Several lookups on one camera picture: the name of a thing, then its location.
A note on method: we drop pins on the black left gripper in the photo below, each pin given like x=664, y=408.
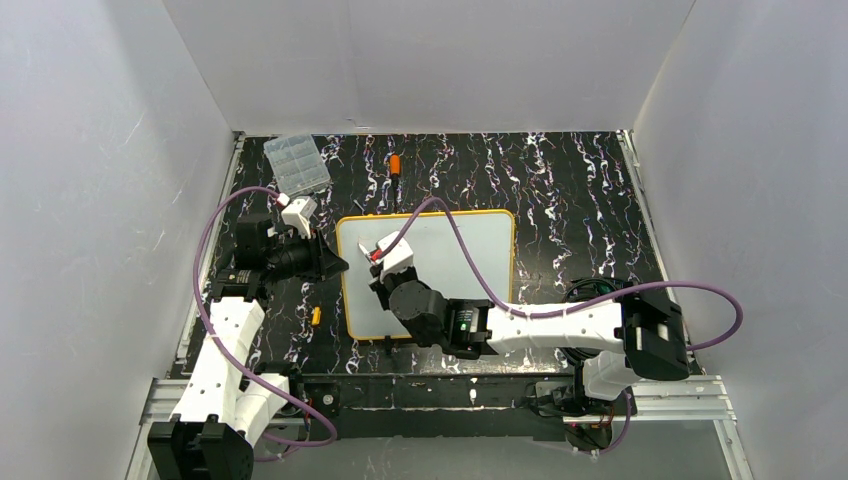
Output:
x=318, y=258

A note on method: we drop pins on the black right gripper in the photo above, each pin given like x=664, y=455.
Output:
x=377, y=281

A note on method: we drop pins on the yellow framed whiteboard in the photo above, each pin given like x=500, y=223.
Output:
x=488, y=234

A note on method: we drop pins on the white orange marker pen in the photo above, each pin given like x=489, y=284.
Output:
x=368, y=254

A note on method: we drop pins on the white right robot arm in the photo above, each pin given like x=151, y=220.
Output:
x=633, y=335

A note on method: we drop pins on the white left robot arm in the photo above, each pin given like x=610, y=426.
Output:
x=213, y=429

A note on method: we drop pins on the clear plastic organizer box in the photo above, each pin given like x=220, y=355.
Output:
x=297, y=165

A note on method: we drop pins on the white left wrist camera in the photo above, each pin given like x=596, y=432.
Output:
x=296, y=213

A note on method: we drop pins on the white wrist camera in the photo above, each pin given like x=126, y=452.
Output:
x=392, y=254
x=296, y=213

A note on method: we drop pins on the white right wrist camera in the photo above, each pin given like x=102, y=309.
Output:
x=392, y=254

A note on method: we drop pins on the orange handled screwdriver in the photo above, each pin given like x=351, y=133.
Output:
x=395, y=172

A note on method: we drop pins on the aluminium frame rail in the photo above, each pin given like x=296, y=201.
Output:
x=511, y=405

